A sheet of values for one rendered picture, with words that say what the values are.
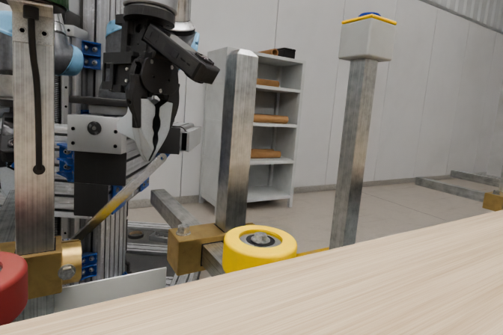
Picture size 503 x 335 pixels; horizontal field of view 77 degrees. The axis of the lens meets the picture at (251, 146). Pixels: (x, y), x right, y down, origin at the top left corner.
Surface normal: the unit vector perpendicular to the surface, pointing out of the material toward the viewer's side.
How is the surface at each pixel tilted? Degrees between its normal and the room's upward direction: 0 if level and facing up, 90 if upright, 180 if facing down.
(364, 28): 90
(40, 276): 90
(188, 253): 90
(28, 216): 90
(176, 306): 0
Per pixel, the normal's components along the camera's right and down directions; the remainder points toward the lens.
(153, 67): 0.88, 0.11
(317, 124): 0.51, 0.15
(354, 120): -0.85, 0.00
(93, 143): 0.01, 0.13
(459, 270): 0.07, -0.99
